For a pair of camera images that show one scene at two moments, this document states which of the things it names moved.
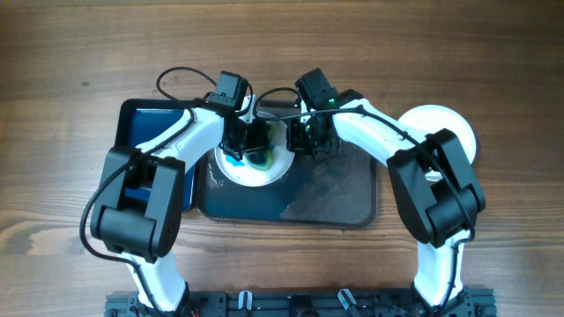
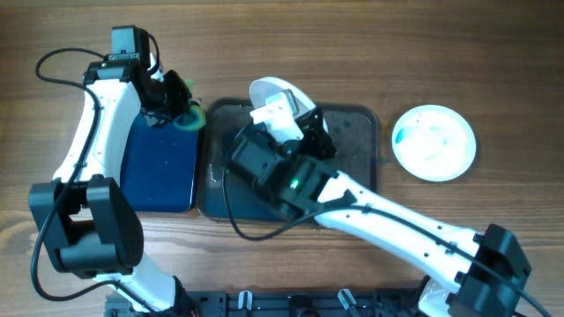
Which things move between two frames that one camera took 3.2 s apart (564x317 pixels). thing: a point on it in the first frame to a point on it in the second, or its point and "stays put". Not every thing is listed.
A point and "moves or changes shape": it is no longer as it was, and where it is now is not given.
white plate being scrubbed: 240,171 moves or changes shape
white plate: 430,118 stays put
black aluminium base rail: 305,303 stays put
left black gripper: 260,132 to 182,99
